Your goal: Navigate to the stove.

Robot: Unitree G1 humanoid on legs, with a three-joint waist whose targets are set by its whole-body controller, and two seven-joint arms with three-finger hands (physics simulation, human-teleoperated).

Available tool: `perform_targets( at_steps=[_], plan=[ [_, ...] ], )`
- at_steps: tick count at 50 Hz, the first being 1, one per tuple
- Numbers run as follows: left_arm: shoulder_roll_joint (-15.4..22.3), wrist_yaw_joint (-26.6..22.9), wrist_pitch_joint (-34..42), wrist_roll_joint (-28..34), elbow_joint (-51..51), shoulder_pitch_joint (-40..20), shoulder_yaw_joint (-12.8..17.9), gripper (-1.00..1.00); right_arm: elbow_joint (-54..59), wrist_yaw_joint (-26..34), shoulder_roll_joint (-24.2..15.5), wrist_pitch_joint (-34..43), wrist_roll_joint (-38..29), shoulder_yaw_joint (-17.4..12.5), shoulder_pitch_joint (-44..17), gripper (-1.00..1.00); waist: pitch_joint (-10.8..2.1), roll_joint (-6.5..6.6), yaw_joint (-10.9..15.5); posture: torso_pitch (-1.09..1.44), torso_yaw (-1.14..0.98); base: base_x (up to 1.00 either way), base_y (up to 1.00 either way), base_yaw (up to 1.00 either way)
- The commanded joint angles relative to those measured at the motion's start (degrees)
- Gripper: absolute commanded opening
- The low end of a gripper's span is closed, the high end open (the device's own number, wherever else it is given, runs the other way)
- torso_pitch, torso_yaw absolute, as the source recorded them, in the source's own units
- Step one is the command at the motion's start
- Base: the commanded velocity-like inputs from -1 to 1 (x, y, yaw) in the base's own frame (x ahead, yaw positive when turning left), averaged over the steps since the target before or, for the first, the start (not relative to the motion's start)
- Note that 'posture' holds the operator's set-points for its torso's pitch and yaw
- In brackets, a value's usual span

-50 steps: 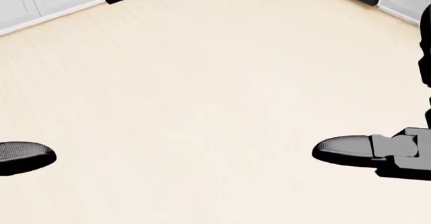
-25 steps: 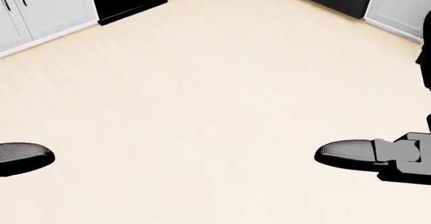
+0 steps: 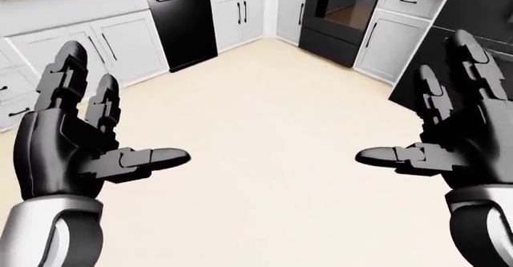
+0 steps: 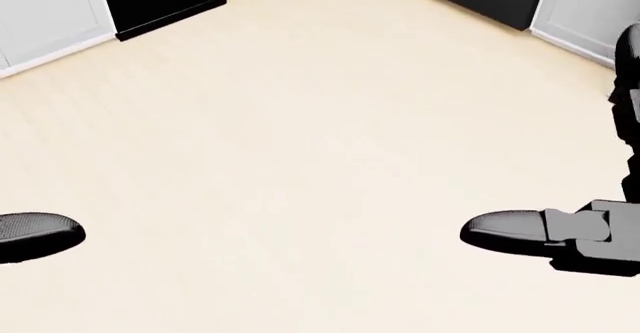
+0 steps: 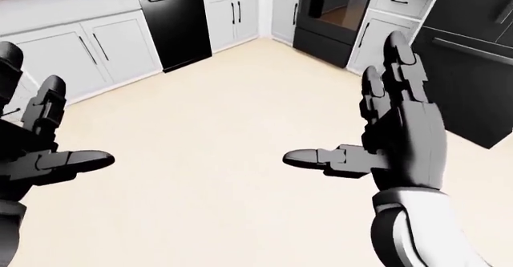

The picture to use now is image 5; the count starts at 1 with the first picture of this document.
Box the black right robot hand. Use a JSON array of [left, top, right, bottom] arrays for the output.
[[282, 30, 447, 193]]

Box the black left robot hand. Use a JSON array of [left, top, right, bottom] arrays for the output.
[[0, 41, 116, 202]]

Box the black oven stove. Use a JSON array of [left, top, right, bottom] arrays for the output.
[[293, 0, 376, 70]]

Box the white narrow cabinet beside stove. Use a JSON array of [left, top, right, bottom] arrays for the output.
[[271, 0, 301, 44]]

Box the black refrigerator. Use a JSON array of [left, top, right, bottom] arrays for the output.
[[411, 0, 513, 150]]

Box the white drawer cabinet beside refrigerator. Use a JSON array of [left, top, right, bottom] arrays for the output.
[[346, 0, 437, 76]]

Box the white sink base cabinet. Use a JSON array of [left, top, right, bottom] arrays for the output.
[[0, 0, 164, 106]]

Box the black dishwasher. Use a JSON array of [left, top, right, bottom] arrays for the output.
[[133, 0, 213, 75]]

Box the white two-door corner cabinet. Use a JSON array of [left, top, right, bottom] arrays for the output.
[[200, 0, 261, 55]]

